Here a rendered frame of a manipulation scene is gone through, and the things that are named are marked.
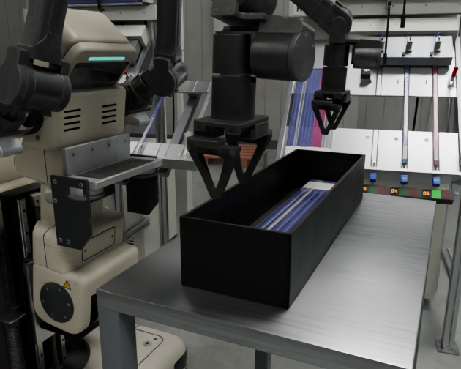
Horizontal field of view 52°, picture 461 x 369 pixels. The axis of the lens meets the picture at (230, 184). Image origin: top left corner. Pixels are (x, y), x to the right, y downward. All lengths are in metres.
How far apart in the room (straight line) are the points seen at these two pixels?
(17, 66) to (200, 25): 5.27
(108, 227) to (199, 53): 4.97
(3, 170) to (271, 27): 0.96
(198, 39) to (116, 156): 4.96
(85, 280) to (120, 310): 0.42
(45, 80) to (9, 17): 6.56
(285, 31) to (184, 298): 0.39
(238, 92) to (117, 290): 0.35
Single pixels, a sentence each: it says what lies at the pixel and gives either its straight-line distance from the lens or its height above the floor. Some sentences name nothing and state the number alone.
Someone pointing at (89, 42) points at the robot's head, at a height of 1.16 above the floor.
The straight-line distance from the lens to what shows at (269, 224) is 0.86.
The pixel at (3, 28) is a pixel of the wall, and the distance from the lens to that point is 7.52.
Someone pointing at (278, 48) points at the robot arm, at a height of 1.15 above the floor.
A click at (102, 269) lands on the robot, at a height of 0.64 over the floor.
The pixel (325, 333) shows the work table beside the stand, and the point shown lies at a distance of 0.64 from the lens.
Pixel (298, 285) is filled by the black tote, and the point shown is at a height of 0.82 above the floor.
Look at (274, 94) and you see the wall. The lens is 5.86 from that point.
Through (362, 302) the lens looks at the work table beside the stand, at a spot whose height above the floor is 0.80.
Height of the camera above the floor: 1.14
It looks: 15 degrees down
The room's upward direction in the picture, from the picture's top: straight up
